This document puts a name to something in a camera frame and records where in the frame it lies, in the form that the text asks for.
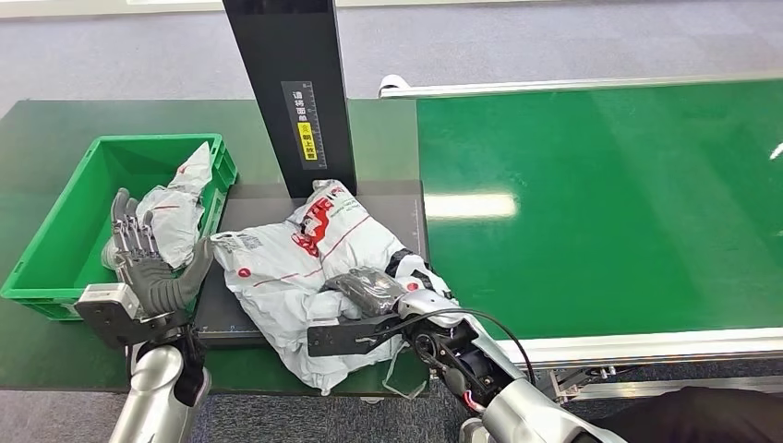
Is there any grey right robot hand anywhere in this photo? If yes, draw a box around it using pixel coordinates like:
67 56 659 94
319 266 410 320

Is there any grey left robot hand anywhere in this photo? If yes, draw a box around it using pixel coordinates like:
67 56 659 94
110 187 214 319

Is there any large white courier package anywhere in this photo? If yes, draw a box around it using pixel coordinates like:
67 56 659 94
210 178 458 396

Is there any small white courier package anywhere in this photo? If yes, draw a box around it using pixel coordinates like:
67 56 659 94
101 141 214 272

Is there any green plastic delivery box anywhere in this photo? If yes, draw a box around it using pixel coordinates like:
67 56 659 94
0 133 239 323

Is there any white conveyor end roller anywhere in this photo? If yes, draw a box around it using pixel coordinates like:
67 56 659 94
378 74 412 100

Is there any green conveyor belt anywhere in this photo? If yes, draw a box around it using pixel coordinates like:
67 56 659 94
416 78 783 341

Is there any black inbound machine column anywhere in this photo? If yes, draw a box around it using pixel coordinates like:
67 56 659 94
221 0 358 200

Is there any clear plastic film right wrist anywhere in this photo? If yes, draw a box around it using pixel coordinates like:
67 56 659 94
381 348 430 401

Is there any black cloth object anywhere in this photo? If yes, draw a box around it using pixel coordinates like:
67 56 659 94
585 385 783 443

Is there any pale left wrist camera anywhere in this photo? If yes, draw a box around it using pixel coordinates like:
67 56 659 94
73 281 192 351

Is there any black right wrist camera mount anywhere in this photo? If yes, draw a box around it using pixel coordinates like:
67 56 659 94
307 313 406 360

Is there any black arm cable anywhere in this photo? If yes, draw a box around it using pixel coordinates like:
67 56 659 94
359 307 538 372

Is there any aluminium conveyor frame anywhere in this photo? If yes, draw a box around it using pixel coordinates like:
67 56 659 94
377 72 783 405

